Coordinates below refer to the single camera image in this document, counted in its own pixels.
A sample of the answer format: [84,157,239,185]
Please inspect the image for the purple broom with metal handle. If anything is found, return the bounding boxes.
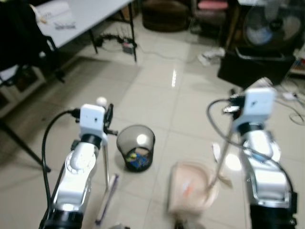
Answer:
[94,96,121,226]

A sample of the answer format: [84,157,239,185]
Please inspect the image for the beige long-handled dustpan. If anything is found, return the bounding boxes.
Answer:
[167,76,275,216]

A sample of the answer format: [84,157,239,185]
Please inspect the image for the black mesh waste bin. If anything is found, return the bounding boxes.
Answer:
[116,125,156,173]

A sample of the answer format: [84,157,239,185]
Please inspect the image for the black low box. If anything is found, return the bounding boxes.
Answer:
[218,47,297,90]

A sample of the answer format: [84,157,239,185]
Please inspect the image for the blue rubbish packet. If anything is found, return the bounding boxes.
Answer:
[127,149,149,169]

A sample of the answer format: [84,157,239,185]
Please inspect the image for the white power adapter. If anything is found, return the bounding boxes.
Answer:
[283,91,299,101]

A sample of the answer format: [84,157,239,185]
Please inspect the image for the white power strip bundle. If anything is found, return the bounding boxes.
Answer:
[197,47,226,67]

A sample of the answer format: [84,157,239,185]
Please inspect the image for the dark power strip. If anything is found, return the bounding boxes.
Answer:
[121,42,137,54]

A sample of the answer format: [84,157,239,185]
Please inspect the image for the black standing fan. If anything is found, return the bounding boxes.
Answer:
[242,0,295,49]

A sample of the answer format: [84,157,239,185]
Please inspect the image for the black tripod leg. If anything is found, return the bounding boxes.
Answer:
[0,118,51,173]

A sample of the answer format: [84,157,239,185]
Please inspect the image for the white folding table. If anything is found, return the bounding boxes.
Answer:
[29,0,140,62]

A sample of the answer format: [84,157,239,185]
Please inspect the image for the chair with pink cushion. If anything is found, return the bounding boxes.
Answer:
[193,0,230,25]

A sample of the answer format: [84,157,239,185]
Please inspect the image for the white printed papers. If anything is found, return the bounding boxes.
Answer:
[35,0,78,31]

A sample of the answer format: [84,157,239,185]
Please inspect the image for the brown armchair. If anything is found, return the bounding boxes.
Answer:
[142,0,194,32]

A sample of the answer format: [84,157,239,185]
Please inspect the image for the black office chair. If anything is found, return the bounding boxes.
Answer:
[0,0,66,89]

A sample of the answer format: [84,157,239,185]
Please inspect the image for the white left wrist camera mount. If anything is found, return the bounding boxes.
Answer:
[79,104,107,145]

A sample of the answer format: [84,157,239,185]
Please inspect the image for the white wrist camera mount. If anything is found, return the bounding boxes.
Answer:
[242,87,277,132]
[79,104,107,145]

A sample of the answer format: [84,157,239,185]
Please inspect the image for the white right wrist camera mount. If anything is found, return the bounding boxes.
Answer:
[242,87,277,132]

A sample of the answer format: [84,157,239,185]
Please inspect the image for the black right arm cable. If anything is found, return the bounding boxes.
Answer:
[206,98,244,149]

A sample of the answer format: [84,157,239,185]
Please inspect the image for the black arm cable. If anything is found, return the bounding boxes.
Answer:
[41,109,81,226]
[206,98,244,149]

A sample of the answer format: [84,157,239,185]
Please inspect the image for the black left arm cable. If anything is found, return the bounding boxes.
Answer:
[41,109,81,226]

